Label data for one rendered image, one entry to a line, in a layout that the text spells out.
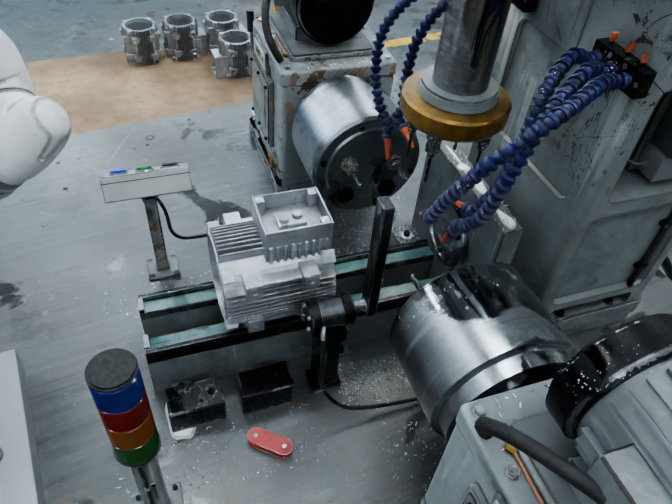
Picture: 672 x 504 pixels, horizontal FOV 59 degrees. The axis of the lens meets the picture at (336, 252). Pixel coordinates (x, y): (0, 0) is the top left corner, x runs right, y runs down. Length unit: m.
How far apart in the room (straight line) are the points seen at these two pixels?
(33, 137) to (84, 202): 0.57
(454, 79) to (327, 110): 0.41
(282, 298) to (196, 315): 0.24
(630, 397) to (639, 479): 0.08
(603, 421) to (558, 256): 0.53
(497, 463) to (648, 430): 0.20
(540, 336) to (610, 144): 0.32
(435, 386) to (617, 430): 0.31
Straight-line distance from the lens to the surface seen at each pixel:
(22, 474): 1.14
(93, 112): 3.26
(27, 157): 1.13
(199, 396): 1.14
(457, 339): 0.89
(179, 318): 1.22
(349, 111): 1.27
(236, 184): 1.64
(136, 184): 1.24
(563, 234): 1.14
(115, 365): 0.76
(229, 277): 1.01
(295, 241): 1.02
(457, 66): 0.95
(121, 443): 0.85
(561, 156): 1.13
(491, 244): 1.11
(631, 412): 0.67
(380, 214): 0.91
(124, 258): 1.47
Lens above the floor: 1.82
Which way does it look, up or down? 45 degrees down
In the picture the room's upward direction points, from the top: 6 degrees clockwise
